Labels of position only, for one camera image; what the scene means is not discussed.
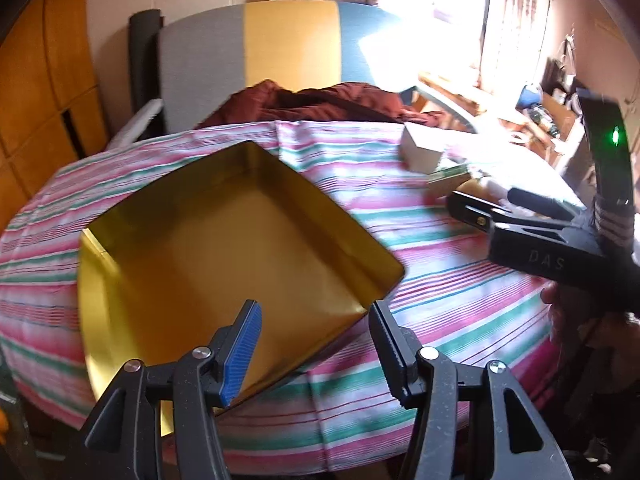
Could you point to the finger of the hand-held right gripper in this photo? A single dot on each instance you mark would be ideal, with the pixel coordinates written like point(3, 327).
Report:
point(470, 210)
point(540, 205)

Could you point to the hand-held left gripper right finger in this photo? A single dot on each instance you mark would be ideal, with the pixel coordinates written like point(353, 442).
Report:
point(395, 360)

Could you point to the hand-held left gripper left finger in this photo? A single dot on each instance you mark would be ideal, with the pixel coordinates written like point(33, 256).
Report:
point(242, 355)

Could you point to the green white box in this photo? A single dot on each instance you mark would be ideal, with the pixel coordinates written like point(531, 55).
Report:
point(447, 182)

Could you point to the plain white box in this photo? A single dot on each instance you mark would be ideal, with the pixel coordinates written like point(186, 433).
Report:
point(422, 155)

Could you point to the square metal tin box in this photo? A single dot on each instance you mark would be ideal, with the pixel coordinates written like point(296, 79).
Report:
point(225, 250)

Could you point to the person's right hand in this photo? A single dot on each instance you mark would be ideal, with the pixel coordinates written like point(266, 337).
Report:
point(555, 305)

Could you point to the cardboard box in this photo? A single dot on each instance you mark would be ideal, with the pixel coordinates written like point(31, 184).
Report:
point(552, 120)

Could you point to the blue bag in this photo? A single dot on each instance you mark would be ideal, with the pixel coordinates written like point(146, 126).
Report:
point(530, 96)

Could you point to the wooden side table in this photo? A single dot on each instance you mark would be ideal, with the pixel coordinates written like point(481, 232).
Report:
point(465, 95)

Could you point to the brown quilted jacket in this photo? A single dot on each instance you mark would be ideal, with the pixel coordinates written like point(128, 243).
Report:
point(325, 105)

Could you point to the window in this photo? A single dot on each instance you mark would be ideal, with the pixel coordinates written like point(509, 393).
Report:
point(450, 10)

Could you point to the grey yellow blue armchair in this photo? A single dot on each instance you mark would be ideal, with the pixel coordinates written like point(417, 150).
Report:
point(290, 45)

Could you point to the wooden wardrobe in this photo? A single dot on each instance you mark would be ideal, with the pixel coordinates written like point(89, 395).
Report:
point(40, 85)

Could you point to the black upright post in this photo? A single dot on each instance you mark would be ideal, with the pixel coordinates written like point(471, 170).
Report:
point(145, 60)

